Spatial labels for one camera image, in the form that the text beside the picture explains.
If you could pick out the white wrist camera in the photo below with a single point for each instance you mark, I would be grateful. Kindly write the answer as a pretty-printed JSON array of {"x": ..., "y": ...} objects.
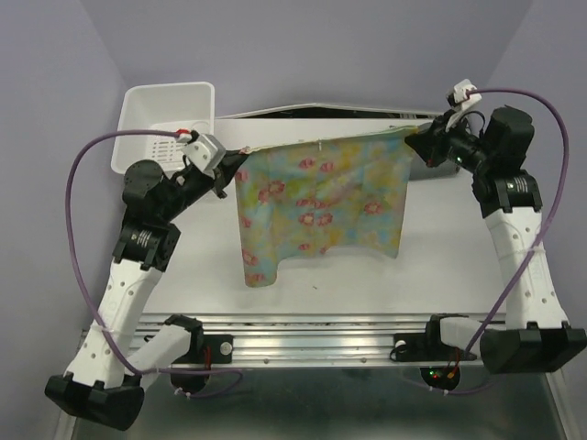
[
  {"x": 204, "y": 151},
  {"x": 462, "y": 98}
]

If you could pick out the folded grey skirt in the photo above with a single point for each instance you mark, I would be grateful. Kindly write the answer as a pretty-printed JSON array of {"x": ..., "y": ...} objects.
[{"x": 420, "y": 171}]

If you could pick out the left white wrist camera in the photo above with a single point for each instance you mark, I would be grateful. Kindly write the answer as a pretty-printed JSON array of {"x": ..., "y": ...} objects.
[{"x": 204, "y": 151}]

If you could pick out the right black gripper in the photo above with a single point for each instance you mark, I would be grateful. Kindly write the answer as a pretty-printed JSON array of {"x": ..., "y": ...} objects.
[{"x": 431, "y": 142}]

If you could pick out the aluminium front rail frame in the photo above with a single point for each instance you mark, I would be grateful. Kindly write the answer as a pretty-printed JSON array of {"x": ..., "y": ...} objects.
[{"x": 326, "y": 342}]

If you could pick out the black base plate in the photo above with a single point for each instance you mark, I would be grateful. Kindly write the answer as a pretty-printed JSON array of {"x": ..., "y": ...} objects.
[
  {"x": 417, "y": 347},
  {"x": 207, "y": 349}
]

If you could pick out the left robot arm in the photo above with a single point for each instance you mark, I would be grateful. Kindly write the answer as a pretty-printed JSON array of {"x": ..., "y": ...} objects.
[{"x": 105, "y": 384}]

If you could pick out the floral pastel skirt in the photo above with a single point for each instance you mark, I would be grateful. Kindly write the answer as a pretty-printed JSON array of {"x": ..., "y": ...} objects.
[{"x": 300, "y": 200}]

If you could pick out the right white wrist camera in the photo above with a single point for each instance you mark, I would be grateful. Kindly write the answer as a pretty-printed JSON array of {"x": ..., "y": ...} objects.
[{"x": 462, "y": 98}]

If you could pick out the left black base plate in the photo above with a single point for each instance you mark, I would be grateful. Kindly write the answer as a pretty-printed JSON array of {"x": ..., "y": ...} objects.
[{"x": 207, "y": 349}]

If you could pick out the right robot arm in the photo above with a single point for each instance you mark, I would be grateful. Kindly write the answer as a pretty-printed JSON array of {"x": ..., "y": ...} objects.
[{"x": 538, "y": 336}]

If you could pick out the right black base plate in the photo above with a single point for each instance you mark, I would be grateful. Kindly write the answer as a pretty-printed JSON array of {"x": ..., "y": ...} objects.
[{"x": 417, "y": 347}]

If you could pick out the white plastic basket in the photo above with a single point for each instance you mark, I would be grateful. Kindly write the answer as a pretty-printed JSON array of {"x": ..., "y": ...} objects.
[{"x": 162, "y": 107}]

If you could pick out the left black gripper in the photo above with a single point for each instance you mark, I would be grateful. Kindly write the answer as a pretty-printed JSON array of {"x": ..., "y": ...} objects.
[{"x": 223, "y": 175}]

